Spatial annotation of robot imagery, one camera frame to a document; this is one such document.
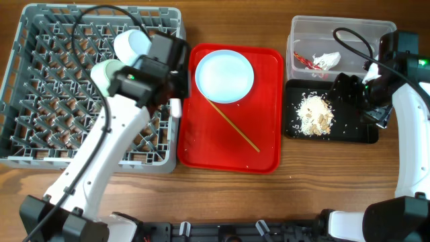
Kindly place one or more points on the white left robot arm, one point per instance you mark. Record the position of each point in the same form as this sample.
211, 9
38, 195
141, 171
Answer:
69, 209

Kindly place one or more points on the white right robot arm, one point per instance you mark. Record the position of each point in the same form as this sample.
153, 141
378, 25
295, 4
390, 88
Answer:
402, 85

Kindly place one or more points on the wooden chopstick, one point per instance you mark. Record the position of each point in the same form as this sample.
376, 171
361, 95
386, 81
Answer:
233, 125

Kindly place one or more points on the black plastic tray bin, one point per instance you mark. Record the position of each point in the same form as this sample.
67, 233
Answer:
346, 125

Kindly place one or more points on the red snack wrapper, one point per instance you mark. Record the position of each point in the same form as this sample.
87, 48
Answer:
310, 65

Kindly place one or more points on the rice and nut scraps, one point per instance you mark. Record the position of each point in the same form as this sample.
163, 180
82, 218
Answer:
314, 115

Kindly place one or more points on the pale green saucer bowl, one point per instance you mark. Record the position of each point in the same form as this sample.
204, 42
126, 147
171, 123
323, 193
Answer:
103, 73

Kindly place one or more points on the light blue bowl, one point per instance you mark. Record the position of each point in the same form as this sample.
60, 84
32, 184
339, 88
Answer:
131, 44

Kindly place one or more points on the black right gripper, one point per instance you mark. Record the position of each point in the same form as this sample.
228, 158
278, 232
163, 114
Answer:
379, 116

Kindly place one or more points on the white tissue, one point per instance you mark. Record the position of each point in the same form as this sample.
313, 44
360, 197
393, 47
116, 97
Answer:
327, 61

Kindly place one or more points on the red plastic tray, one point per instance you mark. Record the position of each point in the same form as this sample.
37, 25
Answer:
206, 140

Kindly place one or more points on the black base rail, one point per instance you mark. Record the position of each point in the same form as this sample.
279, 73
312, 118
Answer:
289, 231

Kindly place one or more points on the white round plate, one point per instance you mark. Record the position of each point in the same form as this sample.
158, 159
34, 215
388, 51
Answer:
224, 76

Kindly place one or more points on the grey dishwasher rack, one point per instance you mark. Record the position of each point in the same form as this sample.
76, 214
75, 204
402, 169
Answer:
47, 104

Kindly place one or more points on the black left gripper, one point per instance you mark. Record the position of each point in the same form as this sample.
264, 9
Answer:
184, 78

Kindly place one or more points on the white plastic fork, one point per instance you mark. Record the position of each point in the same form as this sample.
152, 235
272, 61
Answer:
175, 107

